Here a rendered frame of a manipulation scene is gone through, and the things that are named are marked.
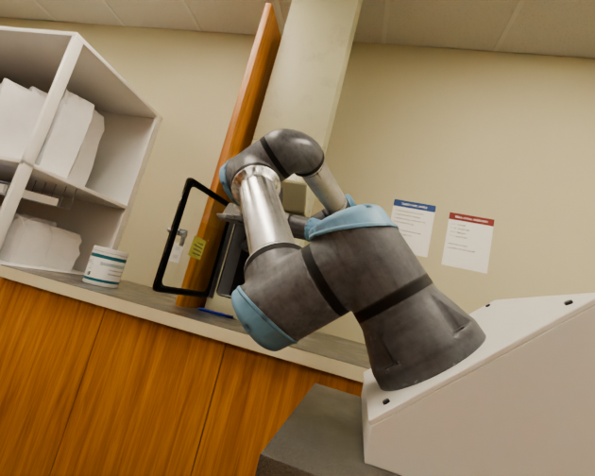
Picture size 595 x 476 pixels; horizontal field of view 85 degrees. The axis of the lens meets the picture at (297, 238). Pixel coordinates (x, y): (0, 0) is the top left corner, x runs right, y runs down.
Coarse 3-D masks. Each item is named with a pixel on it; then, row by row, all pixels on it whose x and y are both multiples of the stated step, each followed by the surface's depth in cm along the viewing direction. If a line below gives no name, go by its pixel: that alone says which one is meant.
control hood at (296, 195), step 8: (280, 184) 127; (288, 184) 126; (296, 184) 125; (304, 184) 124; (288, 192) 128; (296, 192) 127; (304, 192) 126; (288, 200) 130; (296, 200) 129; (304, 200) 128; (288, 208) 132; (296, 208) 131; (304, 208) 130
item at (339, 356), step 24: (0, 264) 118; (48, 288) 112; (72, 288) 111; (96, 288) 118; (120, 288) 136; (144, 288) 164; (144, 312) 104; (168, 312) 103; (192, 312) 117; (216, 336) 99; (240, 336) 97; (312, 336) 133; (336, 336) 158; (288, 360) 94; (312, 360) 93; (336, 360) 92; (360, 360) 101
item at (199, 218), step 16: (192, 192) 113; (192, 208) 114; (208, 208) 122; (224, 208) 132; (192, 224) 116; (208, 224) 124; (224, 224) 134; (176, 240) 109; (192, 240) 117; (208, 240) 126; (176, 256) 111; (192, 256) 118; (208, 256) 127; (176, 272) 112; (192, 272) 120; (208, 272) 129; (192, 288) 121
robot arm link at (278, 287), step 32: (256, 160) 75; (256, 192) 67; (256, 224) 59; (288, 224) 62; (256, 256) 51; (288, 256) 49; (256, 288) 46; (288, 288) 44; (256, 320) 45; (288, 320) 44; (320, 320) 45
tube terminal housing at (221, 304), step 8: (312, 192) 137; (312, 200) 140; (240, 208) 139; (312, 208) 144; (296, 240) 132; (304, 240) 142; (216, 288) 133; (216, 296) 133; (208, 304) 133; (216, 304) 132; (224, 304) 131; (224, 312) 131; (232, 312) 130
